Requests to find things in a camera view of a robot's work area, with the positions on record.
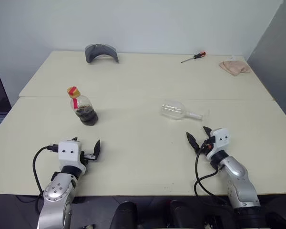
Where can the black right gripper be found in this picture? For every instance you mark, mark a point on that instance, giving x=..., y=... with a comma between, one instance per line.
x=207, y=145

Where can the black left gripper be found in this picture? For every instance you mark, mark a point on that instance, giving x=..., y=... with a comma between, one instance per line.
x=89, y=157

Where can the plastic bottle with dark liquid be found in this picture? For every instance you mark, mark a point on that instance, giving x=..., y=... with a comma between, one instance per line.
x=87, y=114

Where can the clear wine glass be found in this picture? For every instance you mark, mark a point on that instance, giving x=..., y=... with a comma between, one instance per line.
x=171, y=110

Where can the yellow bottle cap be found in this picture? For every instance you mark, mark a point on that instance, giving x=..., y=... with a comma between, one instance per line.
x=74, y=91

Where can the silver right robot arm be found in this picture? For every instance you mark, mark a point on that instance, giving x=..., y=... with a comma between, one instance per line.
x=238, y=176

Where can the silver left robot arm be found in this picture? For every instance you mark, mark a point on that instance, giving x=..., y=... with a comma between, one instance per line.
x=57, y=190

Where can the beige cloth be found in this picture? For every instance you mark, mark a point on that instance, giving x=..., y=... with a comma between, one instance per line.
x=233, y=67

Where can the dark rounded shape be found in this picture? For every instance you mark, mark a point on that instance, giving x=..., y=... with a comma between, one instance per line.
x=183, y=214
x=124, y=214

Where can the red and black screwdriver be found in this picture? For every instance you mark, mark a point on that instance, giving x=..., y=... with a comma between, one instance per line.
x=197, y=55

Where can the grey curved visor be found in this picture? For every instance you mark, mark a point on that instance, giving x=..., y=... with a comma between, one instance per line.
x=93, y=51

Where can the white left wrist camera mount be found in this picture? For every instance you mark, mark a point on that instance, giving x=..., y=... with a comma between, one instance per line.
x=69, y=152

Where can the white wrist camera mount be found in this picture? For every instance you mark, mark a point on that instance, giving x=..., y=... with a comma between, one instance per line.
x=220, y=139
x=69, y=152

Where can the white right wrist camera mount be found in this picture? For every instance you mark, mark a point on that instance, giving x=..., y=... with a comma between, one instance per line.
x=220, y=139

